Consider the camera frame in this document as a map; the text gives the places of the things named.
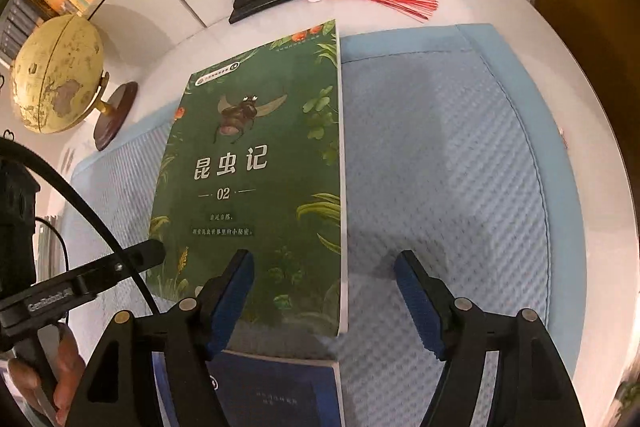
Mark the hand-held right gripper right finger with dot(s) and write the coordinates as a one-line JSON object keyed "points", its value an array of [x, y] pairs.
{"points": [[420, 302]]}

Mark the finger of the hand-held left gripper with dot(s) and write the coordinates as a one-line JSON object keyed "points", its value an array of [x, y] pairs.
{"points": [[130, 259]]}

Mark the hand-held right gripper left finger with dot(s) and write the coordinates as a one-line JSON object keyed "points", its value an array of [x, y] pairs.
{"points": [[232, 302]]}

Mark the navy blue book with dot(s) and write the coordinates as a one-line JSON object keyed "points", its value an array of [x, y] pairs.
{"points": [[280, 392]]}

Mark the dark green beetle book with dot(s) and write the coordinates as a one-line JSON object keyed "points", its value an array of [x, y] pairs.
{"points": [[260, 187]]}

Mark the person's left hand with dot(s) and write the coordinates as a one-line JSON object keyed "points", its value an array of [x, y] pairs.
{"points": [[70, 362]]}

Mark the blue quilted mat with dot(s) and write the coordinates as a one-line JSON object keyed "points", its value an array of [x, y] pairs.
{"points": [[440, 157]]}

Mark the antique style globe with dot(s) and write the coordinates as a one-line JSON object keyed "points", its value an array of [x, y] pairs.
{"points": [[55, 77]]}

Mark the row of dark grey volumes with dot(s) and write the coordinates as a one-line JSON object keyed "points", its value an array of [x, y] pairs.
{"points": [[15, 32]]}

